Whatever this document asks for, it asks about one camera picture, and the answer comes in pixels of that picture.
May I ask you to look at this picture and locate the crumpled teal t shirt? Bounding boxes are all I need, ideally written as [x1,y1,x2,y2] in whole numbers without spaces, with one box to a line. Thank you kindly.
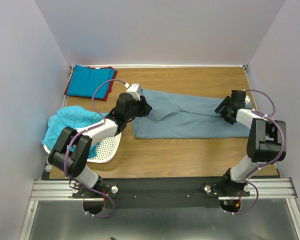
[41,105,102,150]

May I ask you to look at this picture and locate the folded teal t shirt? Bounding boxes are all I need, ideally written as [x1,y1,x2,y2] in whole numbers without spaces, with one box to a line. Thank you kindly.
[64,65,117,98]

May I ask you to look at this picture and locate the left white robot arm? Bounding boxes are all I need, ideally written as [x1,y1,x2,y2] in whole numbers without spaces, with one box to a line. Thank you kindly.
[47,92,152,198]

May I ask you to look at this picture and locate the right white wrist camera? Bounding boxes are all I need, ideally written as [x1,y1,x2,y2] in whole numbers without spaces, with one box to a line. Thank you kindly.
[244,95,252,107]

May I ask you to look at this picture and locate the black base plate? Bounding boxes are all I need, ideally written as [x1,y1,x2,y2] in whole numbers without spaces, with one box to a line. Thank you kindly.
[69,177,250,209]

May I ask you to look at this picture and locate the aluminium frame rail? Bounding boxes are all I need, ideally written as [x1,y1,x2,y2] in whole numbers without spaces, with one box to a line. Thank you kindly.
[20,177,300,240]

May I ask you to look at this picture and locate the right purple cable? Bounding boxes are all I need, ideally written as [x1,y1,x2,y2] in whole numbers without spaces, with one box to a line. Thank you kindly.
[243,89,287,181]

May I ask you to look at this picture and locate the folded red t shirt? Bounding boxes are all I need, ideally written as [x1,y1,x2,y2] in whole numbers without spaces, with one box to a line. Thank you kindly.
[64,65,118,102]

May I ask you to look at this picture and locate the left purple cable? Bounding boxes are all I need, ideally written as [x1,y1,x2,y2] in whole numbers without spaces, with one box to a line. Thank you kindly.
[63,79,128,181]

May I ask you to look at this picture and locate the purple cable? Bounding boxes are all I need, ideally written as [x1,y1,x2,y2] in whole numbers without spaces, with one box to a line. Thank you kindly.
[63,79,128,181]
[243,89,287,181]

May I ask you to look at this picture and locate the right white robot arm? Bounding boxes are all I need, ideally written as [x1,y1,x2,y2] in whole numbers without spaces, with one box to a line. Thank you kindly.
[210,89,287,196]

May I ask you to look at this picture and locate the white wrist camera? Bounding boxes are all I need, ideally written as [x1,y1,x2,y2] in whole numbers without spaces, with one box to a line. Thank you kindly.
[244,95,252,107]
[124,82,142,101]

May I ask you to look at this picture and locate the white perforated basket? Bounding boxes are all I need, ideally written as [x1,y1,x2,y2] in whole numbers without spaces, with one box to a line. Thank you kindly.
[41,133,122,164]

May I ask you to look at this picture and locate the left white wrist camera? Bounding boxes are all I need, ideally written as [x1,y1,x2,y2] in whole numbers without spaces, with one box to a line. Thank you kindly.
[124,82,142,101]

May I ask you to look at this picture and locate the grey-blue t shirt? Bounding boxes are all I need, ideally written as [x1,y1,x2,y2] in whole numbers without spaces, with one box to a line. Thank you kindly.
[132,89,250,139]

